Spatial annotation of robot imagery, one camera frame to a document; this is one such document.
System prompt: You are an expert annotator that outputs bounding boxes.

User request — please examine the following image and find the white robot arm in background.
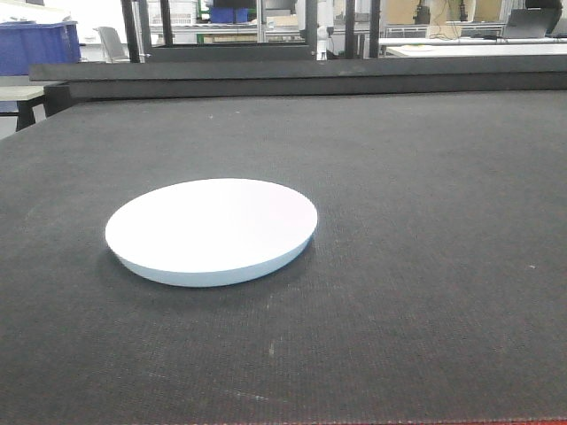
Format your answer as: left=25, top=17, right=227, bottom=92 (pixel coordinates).
left=295, top=0, right=334, bottom=61

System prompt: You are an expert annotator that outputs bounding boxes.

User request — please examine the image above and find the light blue round tray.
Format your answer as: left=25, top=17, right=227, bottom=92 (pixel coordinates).
left=105, top=178, right=318, bottom=288

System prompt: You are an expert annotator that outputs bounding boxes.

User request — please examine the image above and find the blue plastic crate on left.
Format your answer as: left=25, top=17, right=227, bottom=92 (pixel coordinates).
left=1, top=21, right=81, bottom=76

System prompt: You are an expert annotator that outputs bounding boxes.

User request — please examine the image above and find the grey chair in background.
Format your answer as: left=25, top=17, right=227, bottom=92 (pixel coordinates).
left=97, top=27, right=129, bottom=63

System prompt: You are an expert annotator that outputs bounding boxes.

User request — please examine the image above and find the black laptop on far table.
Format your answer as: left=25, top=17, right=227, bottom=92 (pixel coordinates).
left=501, top=9, right=561, bottom=39

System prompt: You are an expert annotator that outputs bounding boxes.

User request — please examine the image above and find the white far work table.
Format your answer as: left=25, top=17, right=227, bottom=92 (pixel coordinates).
left=379, top=37, right=566, bottom=58

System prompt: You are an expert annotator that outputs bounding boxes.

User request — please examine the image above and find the black foam table edge rail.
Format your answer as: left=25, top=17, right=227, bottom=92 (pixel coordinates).
left=29, top=55, right=566, bottom=99

